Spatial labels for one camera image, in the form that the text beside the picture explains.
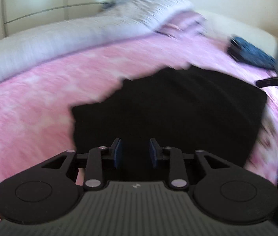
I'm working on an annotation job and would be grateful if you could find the pink floral blanket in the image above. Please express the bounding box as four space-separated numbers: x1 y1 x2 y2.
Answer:
0 9 278 227

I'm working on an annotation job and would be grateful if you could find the black zip jacket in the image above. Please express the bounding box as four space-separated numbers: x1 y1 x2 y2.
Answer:
71 65 268 176

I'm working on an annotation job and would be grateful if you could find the white pillow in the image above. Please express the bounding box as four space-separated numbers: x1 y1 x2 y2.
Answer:
196 10 278 57

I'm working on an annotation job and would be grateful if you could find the blue storage bag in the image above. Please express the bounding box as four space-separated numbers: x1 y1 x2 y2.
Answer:
226 36 275 70

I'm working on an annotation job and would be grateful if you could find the white ribbed bedspread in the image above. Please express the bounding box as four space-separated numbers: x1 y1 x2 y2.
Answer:
0 0 193 83

